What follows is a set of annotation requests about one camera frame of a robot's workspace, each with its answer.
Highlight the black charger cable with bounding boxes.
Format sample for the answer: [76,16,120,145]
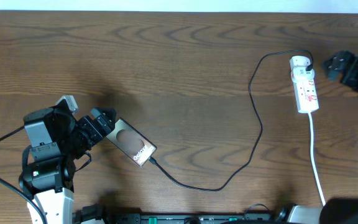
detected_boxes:
[147,49,314,192]

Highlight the Samsung Galaxy smartphone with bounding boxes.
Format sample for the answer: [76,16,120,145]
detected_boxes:
[106,118,157,167]

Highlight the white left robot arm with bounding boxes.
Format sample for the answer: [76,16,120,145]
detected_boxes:
[19,105,116,223]

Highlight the white charger plug adapter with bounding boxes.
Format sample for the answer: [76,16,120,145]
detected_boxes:
[290,55,313,72]

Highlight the white power strip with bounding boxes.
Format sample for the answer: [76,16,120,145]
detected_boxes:
[290,69,319,114]

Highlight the white power strip cord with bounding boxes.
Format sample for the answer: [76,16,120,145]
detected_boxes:
[308,112,327,207]

